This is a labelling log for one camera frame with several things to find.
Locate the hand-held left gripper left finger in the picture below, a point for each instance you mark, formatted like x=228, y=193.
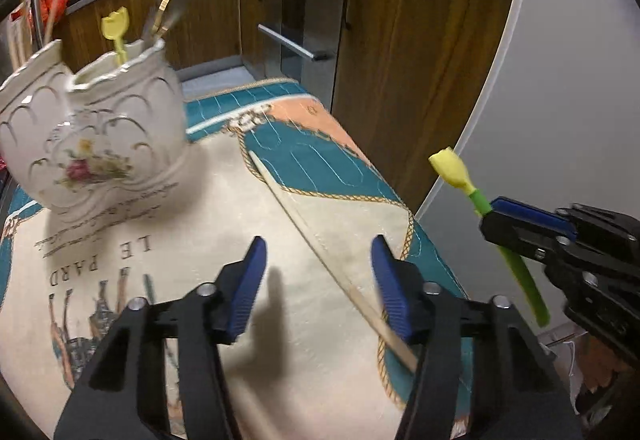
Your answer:
x=247, y=290

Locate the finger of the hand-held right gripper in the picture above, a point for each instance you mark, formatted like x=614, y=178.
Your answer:
x=520, y=235
x=530, y=217

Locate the yellow tulip-shaped plastic spoon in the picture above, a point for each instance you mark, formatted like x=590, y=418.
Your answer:
x=114, y=22

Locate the printed teal and beige tablecloth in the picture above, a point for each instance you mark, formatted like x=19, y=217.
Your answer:
x=280, y=180

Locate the wooden kitchen cabinet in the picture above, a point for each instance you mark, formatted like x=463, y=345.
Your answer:
x=410, y=69

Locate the white floral ceramic utensil holder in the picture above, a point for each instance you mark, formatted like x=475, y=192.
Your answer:
x=115, y=129

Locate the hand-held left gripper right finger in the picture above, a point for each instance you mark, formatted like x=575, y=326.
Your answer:
x=392, y=290

